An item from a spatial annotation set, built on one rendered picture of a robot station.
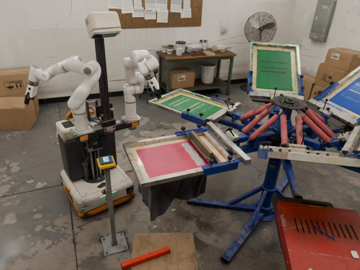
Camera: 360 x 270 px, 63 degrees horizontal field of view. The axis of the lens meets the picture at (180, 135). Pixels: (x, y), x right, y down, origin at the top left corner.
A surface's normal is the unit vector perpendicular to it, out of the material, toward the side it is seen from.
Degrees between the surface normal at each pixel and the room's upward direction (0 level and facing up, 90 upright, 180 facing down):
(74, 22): 90
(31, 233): 0
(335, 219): 0
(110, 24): 64
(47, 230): 0
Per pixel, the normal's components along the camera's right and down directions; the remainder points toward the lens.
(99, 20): 0.54, -0.01
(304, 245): 0.04, -0.87
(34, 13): 0.37, 0.47
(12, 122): 0.14, 0.49
